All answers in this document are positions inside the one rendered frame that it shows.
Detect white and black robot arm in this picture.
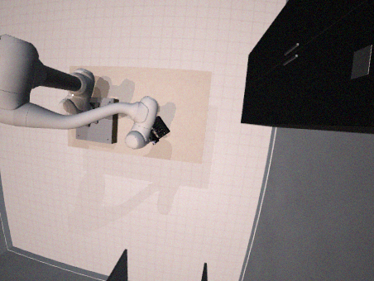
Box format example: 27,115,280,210
0,34,158,149

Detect black lighting desk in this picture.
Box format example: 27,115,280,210
152,116,170,140

